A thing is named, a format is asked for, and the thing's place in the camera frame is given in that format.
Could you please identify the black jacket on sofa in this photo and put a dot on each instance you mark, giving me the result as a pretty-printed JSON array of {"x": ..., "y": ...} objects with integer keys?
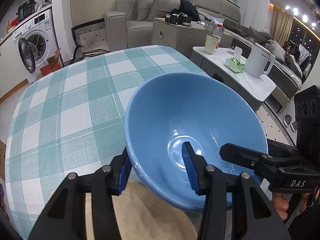
[{"x": 189, "y": 9}]

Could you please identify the white electric kettle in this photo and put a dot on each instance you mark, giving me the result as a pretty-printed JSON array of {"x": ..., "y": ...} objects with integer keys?
[{"x": 259, "y": 62}]

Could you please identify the grey cabinet with drawers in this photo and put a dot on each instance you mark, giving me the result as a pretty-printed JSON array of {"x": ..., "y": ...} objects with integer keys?
[{"x": 179, "y": 37}]

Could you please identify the brown cardboard box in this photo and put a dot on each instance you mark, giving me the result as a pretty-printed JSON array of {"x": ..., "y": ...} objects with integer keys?
[{"x": 2, "y": 159}]

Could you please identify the black box on cabinet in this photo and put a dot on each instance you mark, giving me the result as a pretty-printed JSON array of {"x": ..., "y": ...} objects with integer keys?
[{"x": 177, "y": 18}]

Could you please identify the red cardboard box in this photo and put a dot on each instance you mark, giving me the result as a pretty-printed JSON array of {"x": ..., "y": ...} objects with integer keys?
[{"x": 53, "y": 64}]

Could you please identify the teal white checkered tablecloth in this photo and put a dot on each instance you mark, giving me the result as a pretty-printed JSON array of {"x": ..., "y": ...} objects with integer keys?
[{"x": 73, "y": 120}]

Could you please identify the grey sofa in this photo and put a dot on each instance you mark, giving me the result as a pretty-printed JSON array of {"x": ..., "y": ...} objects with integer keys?
[{"x": 131, "y": 24}]

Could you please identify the beige round plate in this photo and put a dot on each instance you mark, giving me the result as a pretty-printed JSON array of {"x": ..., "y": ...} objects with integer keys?
[{"x": 142, "y": 215}]

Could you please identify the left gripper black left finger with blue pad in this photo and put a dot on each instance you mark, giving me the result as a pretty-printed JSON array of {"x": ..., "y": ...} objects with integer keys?
[{"x": 63, "y": 217}]

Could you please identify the green tissue pack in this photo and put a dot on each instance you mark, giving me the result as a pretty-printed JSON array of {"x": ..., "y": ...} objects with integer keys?
[{"x": 234, "y": 64}]

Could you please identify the beige curtain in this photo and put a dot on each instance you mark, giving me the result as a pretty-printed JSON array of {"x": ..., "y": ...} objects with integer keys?
[{"x": 281, "y": 25}]

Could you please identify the blue ceramic bowl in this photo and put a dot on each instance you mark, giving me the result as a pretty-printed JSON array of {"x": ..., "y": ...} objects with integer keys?
[{"x": 174, "y": 108}]

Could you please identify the white washing machine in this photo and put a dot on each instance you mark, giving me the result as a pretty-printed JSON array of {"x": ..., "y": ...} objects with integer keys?
[{"x": 36, "y": 41}]

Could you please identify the cream tumbler cup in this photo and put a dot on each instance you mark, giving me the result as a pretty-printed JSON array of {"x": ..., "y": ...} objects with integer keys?
[{"x": 212, "y": 41}]

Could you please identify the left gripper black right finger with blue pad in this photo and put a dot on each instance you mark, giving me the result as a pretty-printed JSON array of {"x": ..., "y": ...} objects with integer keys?
[{"x": 253, "y": 215}]

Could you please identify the black rice cooker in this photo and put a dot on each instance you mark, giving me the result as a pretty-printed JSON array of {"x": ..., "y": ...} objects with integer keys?
[{"x": 25, "y": 10}]

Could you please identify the clear plastic bottle red label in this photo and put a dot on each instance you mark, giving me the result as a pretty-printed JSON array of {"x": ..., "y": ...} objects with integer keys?
[{"x": 218, "y": 32}]

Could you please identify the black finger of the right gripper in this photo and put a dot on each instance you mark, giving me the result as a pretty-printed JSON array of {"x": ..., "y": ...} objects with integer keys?
[{"x": 247, "y": 158}]

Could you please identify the person's hand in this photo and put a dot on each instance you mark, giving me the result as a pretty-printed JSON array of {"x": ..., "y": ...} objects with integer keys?
[{"x": 281, "y": 205}]

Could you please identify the black patterned floor mat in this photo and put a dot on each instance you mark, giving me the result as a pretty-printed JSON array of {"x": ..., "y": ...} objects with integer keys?
[{"x": 90, "y": 40}]

